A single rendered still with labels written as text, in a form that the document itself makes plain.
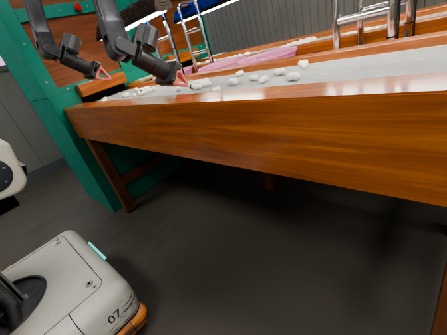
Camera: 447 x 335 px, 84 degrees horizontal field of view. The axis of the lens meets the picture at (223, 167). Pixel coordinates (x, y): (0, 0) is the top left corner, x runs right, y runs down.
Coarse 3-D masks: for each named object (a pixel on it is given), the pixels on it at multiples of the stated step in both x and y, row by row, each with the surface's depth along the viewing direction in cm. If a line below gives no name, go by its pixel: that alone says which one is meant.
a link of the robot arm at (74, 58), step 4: (64, 48) 102; (68, 48) 102; (64, 52) 101; (68, 52) 102; (72, 52) 104; (60, 56) 102; (64, 56) 101; (68, 56) 101; (72, 56) 103; (76, 56) 104; (60, 60) 102; (64, 60) 101; (68, 60) 102; (72, 60) 103; (76, 60) 104; (64, 64) 103; (68, 64) 103; (72, 64) 103; (72, 68) 106
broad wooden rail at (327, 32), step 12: (420, 12) 108; (432, 12) 106; (372, 24) 121; (384, 24) 118; (300, 36) 153; (312, 36) 141; (324, 36) 137; (252, 48) 169; (264, 48) 164; (204, 60) 203
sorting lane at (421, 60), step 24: (432, 48) 60; (264, 72) 91; (288, 72) 80; (312, 72) 71; (336, 72) 64; (360, 72) 58; (384, 72) 53; (408, 72) 49; (120, 96) 144; (144, 96) 118
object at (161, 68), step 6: (156, 60) 77; (162, 60) 79; (156, 66) 77; (162, 66) 78; (168, 66) 80; (174, 66) 79; (150, 72) 79; (156, 72) 78; (162, 72) 79; (168, 72) 80; (174, 72) 79; (156, 78) 85; (162, 78) 81; (168, 78) 80; (174, 78) 80
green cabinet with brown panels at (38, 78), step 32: (0, 0) 120; (64, 0) 139; (128, 0) 164; (0, 32) 134; (32, 32) 131; (64, 32) 141; (128, 32) 167; (160, 32) 184; (32, 64) 132; (128, 64) 169; (32, 96) 163
